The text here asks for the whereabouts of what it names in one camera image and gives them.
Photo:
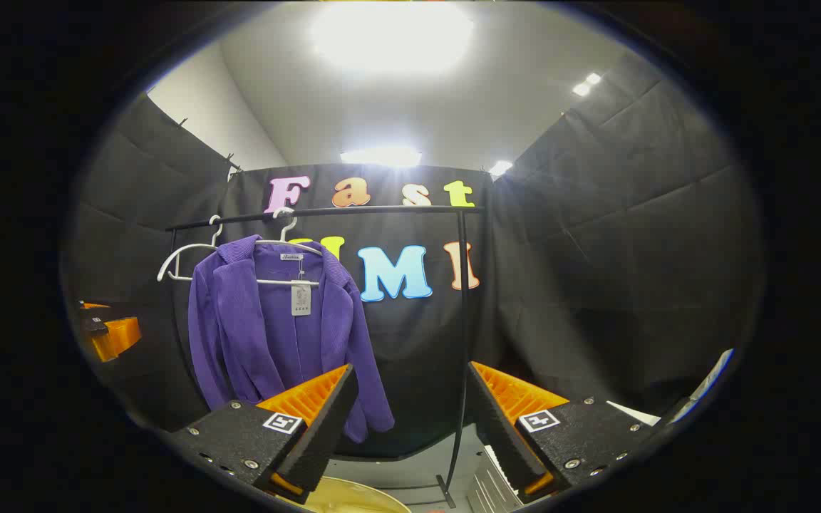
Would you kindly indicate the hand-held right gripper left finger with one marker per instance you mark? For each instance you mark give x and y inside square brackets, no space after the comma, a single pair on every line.
[325,434]

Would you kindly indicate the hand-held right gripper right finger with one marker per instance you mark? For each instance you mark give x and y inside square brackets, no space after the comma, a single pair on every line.
[499,442]

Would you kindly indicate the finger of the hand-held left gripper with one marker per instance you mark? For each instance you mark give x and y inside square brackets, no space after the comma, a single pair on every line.
[117,336]
[94,306]

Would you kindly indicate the beige laundry hamper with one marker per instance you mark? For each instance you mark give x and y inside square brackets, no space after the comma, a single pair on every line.
[360,499]

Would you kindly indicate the purple knit jacket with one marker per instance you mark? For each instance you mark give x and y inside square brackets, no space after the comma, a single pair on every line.
[268,335]

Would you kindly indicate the white plastic hanger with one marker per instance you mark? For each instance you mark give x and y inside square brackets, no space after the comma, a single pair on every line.
[168,262]
[286,224]

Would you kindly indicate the black clothes rack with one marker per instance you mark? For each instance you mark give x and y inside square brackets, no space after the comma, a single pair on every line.
[463,320]

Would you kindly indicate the silver ridged metal box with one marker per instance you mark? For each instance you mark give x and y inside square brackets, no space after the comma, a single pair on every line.
[485,491]

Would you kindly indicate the black backdrop cloth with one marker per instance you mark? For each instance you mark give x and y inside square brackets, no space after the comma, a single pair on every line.
[596,249]

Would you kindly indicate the long ceiling light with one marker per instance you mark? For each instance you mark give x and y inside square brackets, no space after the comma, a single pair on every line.
[499,167]
[382,155]

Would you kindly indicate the large ceiling light panel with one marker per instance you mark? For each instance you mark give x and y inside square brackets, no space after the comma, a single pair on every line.
[393,35]

